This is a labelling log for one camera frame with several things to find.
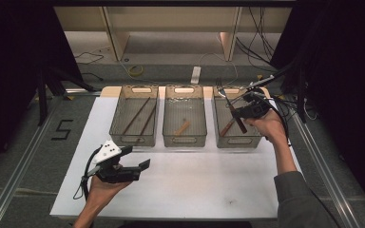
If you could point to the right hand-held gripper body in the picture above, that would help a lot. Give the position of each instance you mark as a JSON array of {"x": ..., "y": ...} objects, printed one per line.
[{"x": 256, "y": 109}]

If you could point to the transparent grey plastic bin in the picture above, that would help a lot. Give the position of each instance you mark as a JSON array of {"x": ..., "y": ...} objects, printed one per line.
[
  {"x": 184, "y": 110},
  {"x": 225, "y": 114},
  {"x": 134, "y": 118}
]

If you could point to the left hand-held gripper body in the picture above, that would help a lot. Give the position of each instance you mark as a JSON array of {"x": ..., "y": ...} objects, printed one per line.
[{"x": 117, "y": 174}]

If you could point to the dark brown chopstick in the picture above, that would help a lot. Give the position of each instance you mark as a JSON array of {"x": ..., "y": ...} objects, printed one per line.
[
  {"x": 148, "y": 119},
  {"x": 136, "y": 115}
]

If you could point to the person's right hand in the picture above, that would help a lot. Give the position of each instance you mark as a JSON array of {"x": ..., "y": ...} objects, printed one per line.
[{"x": 267, "y": 126}]

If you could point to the beige wooden shelf unit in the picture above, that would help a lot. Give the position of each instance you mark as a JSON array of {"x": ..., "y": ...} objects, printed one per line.
[{"x": 171, "y": 19}]

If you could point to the aluminium floor rail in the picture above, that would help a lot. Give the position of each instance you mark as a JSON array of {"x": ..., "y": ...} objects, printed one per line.
[
  {"x": 326, "y": 177},
  {"x": 15, "y": 177}
]

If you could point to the yellow tape roll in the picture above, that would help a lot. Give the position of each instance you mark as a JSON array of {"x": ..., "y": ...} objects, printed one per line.
[{"x": 131, "y": 70}]

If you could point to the person's left hand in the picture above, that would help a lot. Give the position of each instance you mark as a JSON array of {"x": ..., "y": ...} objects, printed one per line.
[{"x": 103, "y": 191}]

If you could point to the white power strip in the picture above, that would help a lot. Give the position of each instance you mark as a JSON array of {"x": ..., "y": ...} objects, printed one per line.
[{"x": 195, "y": 75}]

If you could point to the white foam board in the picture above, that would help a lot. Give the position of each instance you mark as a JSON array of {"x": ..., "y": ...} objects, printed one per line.
[{"x": 187, "y": 190}]

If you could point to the black metal stand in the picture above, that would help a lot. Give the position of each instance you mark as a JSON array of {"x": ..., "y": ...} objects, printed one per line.
[
  {"x": 42, "y": 95},
  {"x": 301, "y": 95}
]

